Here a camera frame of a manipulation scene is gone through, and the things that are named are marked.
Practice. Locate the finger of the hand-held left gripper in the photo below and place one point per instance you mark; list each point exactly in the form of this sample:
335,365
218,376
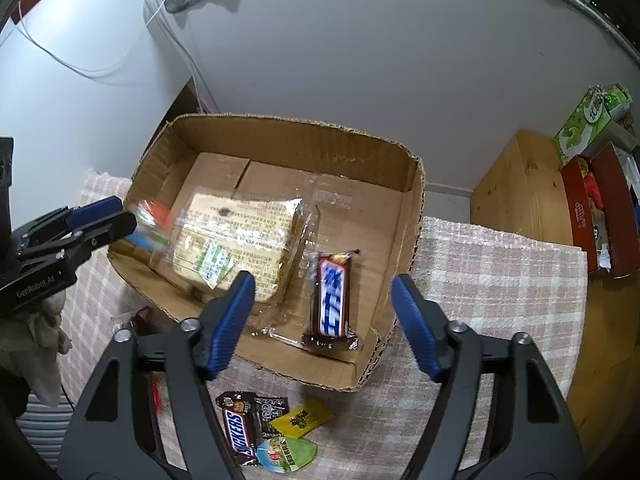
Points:
112,232
95,210

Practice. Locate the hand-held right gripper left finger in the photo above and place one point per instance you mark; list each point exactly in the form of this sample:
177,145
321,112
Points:
230,325

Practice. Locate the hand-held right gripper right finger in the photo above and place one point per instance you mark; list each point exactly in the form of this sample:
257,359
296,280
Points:
415,325

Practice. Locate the brown chocolate bar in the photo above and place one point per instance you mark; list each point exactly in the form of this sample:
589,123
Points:
330,295
239,435

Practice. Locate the clear bag of crackers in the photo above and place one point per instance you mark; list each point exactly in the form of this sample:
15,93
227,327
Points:
240,230

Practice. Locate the brown cardboard box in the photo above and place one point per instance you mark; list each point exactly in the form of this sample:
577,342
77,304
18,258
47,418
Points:
350,160

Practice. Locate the person's left hand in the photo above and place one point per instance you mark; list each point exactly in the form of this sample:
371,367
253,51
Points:
35,350

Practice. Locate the dark candy packet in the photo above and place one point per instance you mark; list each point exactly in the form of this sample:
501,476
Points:
270,410

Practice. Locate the yellow snack packet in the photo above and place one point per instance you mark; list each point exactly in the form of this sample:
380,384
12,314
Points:
302,417

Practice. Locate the green round jelly cup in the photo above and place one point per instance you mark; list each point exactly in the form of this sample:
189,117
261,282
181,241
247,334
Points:
285,452

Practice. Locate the striped cloth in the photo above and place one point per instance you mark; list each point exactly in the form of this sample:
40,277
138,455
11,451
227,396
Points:
42,430

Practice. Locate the wooden cabinet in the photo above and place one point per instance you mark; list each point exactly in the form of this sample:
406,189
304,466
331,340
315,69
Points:
500,195

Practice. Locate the red open box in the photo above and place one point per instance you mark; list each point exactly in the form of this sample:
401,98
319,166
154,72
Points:
580,210

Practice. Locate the green tissue box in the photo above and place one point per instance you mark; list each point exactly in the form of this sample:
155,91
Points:
580,130

